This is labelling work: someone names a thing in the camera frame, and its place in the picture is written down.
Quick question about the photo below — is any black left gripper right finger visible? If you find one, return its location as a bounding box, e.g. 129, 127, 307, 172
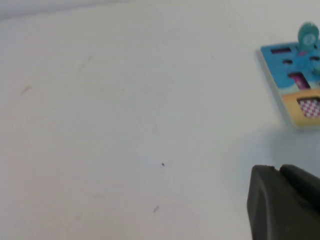
279, 164, 320, 203

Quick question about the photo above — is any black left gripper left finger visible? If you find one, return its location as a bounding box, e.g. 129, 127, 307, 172
246, 164, 320, 240

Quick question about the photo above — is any blue wooden number puzzle board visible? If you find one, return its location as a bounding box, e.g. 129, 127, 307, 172
257, 43, 320, 132

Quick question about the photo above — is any teal fish peg printed 2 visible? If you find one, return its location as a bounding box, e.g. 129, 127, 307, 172
297, 21, 320, 55

